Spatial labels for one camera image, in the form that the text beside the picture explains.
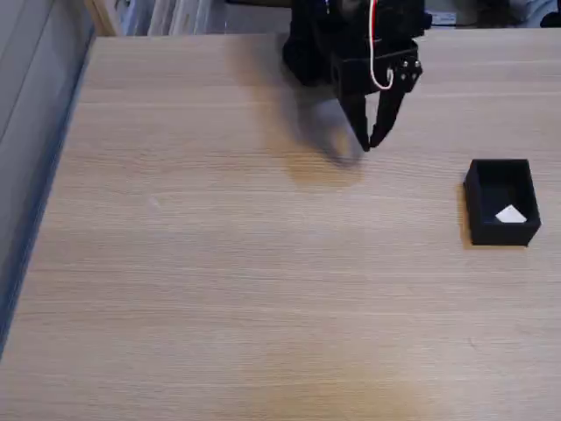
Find white cube block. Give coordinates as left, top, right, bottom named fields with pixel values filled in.
left=494, top=204, right=528, bottom=225

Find black open box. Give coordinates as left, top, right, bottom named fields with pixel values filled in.
left=463, top=158, right=543, bottom=247

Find white folded panels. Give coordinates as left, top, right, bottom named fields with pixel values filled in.
left=147, top=0, right=227, bottom=37

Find white and red servo cable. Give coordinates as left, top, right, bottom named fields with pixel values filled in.
left=367, top=0, right=396, bottom=92

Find pale wooden frame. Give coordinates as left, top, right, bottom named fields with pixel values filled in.
left=84, top=0, right=117, bottom=39

